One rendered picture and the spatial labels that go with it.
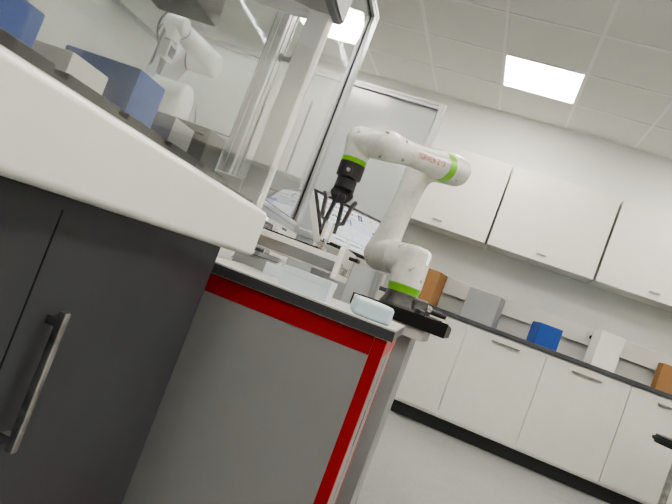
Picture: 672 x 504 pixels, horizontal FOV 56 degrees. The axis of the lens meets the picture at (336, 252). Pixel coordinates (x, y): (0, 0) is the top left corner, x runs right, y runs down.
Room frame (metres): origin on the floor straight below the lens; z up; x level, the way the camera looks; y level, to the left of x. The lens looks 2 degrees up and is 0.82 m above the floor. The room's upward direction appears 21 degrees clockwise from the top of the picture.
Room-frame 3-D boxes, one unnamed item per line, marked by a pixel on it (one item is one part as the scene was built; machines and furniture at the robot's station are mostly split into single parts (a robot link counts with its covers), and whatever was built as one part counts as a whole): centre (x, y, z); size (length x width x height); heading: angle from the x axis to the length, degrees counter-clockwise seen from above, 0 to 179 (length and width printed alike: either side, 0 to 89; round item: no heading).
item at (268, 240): (2.21, 0.16, 0.86); 0.40 x 0.26 x 0.06; 80
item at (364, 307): (1.54, -0.13, 0.78); 0.15 x 0.10 x 0.04; 0
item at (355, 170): (2.23, 0.05, 1.20); 0.12 x 0.09 x 0.06; 170
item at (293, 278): (1.55, 0.04, 0.79); 0.13 x 0.09 x 0.05; 80
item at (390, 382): (2.38, -0.29, 0.38); 0.30 x 0.30 x 0.76; 75
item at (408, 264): (2.39, -0.28, 0.96); 0.16 x 0.13 x 0.19; 47
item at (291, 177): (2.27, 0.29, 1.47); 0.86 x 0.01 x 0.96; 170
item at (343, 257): (2.17, -0.04, 0.87); 0.29 x 0.02 x 0.11; 170
